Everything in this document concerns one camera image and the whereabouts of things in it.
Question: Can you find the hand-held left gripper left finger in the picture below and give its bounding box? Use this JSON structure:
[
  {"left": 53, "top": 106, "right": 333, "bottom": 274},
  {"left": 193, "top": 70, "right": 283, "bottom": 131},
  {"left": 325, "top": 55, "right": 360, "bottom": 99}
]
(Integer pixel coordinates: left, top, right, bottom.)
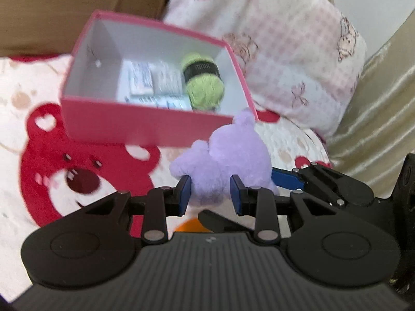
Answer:
[{"left": 85, "top": 175, "right": 192, "bottom": 244}]

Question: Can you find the brown pillow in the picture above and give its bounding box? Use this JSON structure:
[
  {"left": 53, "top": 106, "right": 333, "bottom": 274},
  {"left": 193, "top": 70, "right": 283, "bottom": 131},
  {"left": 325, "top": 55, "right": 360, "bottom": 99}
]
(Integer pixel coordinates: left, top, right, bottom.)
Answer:
[{"left": 0, "top": 0, "right": 182, "bottom": 58}]

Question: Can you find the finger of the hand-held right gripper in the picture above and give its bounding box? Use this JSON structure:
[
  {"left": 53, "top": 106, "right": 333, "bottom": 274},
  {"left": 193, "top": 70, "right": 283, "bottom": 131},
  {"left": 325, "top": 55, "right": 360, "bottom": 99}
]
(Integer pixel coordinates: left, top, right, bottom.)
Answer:
[
  {"left": 272, "top": 161, "right": 377, "bottom": 207},
  {"left": 198, "top": 210, "right": 257, "bottom": 233}
]

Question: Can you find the clear plastic box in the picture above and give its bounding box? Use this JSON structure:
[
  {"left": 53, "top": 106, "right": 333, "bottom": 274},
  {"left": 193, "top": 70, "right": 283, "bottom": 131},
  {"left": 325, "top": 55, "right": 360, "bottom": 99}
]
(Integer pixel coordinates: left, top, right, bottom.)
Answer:
[{"left": 151, "top": 63, "right": 183, "bottom": 95}]

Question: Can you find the pink cardboard box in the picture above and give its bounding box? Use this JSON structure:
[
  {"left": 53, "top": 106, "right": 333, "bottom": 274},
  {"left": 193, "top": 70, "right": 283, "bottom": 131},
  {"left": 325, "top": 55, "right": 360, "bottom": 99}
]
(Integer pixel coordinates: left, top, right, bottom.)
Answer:
[{"left": 59, "top": 10, "right": 259, "bottom": 146}]

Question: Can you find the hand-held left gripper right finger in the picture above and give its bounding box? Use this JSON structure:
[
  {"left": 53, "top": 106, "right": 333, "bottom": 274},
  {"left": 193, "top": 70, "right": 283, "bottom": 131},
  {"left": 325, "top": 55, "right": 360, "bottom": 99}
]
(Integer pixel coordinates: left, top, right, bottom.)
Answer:
[{"left": 230, "top": 175, "right": 350, "bottom": 244}]

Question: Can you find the purple plush toy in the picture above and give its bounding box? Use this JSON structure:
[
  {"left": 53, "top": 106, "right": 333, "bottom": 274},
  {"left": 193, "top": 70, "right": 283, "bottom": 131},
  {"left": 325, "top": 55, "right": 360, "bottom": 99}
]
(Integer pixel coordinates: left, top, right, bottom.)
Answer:
[{"left": 169, "top": 108, "right": 279, "bottom": 206}]

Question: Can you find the blue white wet wipes pack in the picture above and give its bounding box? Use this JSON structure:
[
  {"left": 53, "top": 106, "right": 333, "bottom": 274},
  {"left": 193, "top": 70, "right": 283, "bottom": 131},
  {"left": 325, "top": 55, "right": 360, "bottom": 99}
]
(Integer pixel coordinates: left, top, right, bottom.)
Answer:
[{"left": 125, "top": 94, "right": 192, "bottom": 111}]

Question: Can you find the green yarn ball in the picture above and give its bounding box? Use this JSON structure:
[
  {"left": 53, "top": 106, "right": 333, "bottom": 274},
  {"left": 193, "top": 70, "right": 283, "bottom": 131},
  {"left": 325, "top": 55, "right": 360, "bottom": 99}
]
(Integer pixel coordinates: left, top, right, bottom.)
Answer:
[{"left": 181, "top": 52, "right": 225, "bottom": 111}]

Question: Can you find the orange makeup sponge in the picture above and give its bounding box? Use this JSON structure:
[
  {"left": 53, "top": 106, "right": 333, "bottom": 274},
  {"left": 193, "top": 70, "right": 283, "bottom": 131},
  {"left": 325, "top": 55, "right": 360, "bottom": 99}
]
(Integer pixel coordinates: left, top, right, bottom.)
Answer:
[{"left": 177, "top": 218, "right": 211, "bottom": 233}]

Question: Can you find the pink checkered pillow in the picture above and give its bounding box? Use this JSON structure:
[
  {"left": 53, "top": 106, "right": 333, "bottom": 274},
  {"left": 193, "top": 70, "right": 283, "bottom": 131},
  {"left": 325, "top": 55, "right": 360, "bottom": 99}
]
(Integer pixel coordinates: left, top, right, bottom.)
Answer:
[{"left": 162, "top": 0, "right": 368, "bottom": 140}]

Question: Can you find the gold satin cloth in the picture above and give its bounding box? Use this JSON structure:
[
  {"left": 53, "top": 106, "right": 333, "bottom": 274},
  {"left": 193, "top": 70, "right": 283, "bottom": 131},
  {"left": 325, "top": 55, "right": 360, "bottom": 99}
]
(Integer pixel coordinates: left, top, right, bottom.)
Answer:
[{"left": 326, "top": 19, "right": 415, "bottom": 183}]

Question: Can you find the small white packet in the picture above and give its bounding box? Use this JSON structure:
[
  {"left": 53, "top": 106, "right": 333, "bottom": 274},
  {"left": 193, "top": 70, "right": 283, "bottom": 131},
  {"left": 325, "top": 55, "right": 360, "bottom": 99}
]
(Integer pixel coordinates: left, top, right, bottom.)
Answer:
[{"left": 129, "top": 61, "right": 154, "bottom": 96}]

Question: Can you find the bear print blanket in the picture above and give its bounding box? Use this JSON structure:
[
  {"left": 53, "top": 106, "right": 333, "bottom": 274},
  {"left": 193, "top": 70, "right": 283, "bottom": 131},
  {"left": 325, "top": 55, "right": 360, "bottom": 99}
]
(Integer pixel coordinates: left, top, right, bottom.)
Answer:
[{"left": 0, "top": 55, "right": 329, "bottom": 300}]

